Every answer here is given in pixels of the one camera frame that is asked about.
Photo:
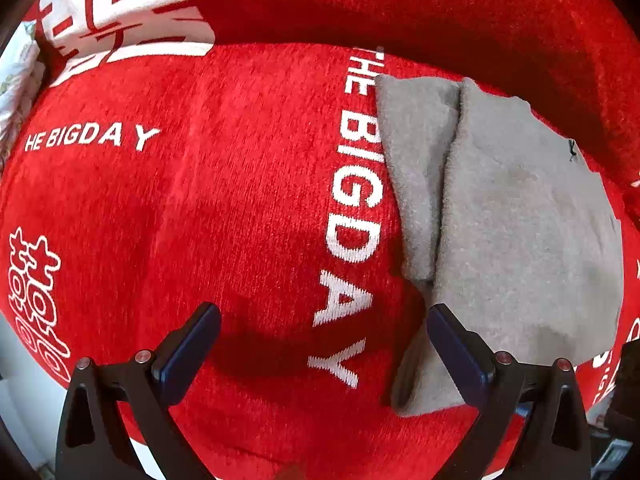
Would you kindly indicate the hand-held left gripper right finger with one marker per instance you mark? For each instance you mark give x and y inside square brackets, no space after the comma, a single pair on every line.
[457,347]

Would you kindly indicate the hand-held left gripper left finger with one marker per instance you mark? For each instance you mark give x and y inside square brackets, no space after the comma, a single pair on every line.
[187,347]

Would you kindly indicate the grey sweater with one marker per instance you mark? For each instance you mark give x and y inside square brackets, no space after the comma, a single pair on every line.
[510,220]

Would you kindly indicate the red printed blanket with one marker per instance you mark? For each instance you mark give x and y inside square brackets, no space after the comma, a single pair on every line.
[200,195]

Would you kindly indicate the white patterned cloth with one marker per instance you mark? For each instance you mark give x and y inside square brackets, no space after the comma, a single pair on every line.
[19,80]

